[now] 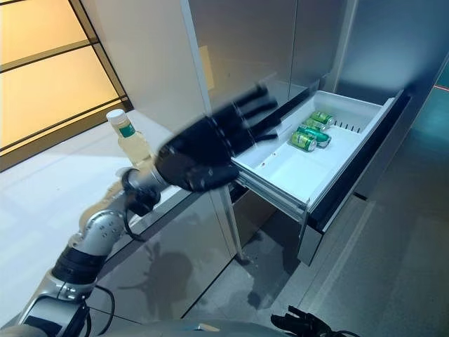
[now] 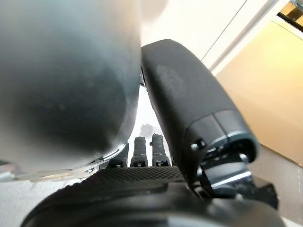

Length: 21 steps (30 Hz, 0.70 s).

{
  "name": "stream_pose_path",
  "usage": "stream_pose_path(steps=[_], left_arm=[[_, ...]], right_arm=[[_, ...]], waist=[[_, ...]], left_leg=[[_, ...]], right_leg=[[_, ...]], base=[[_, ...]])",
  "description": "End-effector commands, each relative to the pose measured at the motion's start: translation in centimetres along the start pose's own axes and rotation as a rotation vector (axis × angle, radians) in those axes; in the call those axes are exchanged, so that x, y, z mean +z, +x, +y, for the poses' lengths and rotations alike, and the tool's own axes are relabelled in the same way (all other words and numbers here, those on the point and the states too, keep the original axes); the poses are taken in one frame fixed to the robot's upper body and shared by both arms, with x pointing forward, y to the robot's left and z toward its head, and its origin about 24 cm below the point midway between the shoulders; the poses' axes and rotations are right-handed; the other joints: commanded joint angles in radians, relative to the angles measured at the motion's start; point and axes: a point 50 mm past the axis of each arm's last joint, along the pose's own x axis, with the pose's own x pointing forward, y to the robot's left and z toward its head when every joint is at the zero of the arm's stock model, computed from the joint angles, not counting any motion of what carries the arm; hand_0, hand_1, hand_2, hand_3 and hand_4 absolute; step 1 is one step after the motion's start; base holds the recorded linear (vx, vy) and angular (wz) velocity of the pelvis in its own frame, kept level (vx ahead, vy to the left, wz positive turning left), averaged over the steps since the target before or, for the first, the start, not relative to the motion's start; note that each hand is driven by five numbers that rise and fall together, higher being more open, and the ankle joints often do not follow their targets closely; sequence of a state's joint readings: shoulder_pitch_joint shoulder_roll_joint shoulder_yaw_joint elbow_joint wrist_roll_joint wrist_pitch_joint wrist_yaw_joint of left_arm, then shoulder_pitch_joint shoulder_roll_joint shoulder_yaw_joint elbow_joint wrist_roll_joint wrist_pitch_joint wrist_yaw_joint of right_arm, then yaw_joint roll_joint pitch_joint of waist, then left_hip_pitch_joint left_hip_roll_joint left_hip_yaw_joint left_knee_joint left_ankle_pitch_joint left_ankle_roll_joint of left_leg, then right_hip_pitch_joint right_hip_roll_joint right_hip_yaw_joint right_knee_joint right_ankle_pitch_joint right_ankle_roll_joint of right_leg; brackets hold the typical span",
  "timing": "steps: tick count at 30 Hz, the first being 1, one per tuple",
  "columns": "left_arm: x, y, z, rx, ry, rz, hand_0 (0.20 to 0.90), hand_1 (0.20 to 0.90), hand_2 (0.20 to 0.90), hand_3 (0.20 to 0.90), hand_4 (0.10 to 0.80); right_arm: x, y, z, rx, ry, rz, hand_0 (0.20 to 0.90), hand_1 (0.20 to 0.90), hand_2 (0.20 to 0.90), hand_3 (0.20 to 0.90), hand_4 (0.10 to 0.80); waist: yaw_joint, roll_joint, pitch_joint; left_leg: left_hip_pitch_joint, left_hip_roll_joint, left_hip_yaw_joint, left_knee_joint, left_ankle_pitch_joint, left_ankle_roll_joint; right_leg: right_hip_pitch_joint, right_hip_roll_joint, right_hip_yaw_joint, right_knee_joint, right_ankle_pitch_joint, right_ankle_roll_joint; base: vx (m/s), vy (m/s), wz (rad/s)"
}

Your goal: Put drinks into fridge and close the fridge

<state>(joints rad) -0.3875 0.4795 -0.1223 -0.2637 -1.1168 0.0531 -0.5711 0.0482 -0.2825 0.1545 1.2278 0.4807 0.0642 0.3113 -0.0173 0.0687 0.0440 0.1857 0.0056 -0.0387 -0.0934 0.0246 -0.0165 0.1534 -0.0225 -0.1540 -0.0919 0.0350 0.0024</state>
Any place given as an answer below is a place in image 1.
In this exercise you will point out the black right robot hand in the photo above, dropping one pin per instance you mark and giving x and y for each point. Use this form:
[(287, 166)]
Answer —
[(298, 321)]

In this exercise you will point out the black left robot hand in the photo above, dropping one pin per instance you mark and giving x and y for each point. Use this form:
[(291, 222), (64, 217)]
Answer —
[(196, 154)]

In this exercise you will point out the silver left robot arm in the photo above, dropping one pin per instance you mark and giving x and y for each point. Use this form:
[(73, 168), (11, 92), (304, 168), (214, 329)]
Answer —
[(94, 235)]

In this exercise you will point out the white fridge drawer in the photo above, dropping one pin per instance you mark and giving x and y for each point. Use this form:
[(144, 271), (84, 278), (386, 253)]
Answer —
[(308, 154)]

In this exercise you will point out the stainless steel fridge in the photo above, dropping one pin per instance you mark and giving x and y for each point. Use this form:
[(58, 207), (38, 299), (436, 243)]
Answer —
[(280, 70)]

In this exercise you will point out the clear yellow drink bottle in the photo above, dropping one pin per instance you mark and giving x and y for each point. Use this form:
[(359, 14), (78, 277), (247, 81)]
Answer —
[(133, 144)]

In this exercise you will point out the green drink can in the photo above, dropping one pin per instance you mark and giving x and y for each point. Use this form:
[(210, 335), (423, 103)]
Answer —
[(317, 134), (306, 140), (321, 119)]

